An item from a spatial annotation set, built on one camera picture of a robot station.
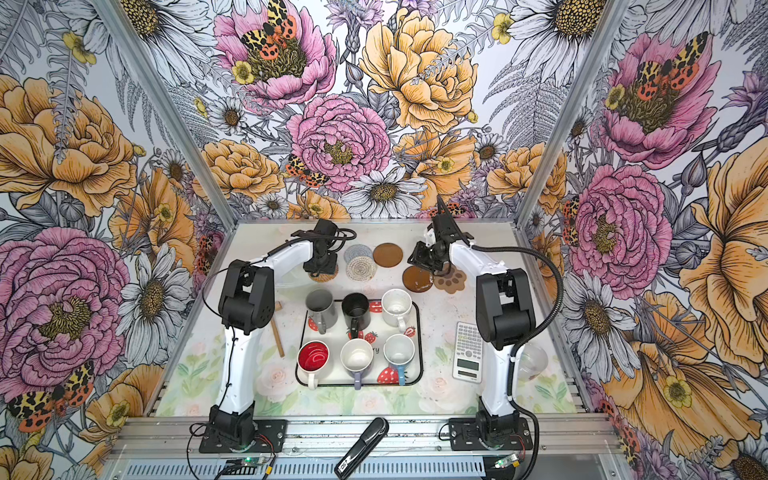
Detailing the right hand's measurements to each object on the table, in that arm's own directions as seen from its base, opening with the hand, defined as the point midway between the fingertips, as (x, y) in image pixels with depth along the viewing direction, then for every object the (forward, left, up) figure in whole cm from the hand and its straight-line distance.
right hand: (412, 267), depth 97 cm
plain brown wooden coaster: (+13, +8, -9) cm, 17 cm away
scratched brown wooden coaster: (+2, -2, -9) cm, 10 cm away
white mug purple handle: (-25, +17, -7) cm, 31 cm away
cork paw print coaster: (0, -14, -9) cm, 17 cm away
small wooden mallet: (-25, +32, +20) cm, 45 cm away
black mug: (-12, +18, -4) cm, 22 cm away
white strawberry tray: (-18, +12, -8) cm, 23 cm away
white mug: (-11, +6, -6) cm, 13 cm away
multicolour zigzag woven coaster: (+5, +17, -7) cm, 19 cm away
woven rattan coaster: (+2, +30, -8) cm, 31 cm away
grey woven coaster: (+14, +20, -7) cm, 25 cm away
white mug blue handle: (-25, +5, -5) cm, 26 cm away
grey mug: (-10, +29, -6) cm, 31 cm away
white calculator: (-25, -15, -8) cm, 30 cm away
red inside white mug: (-25, +29, -6) cm, 39 cm away
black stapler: (-45, +11, -3) cm, 46 cm away
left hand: (+4, +31, -7) cm, 32 cm away
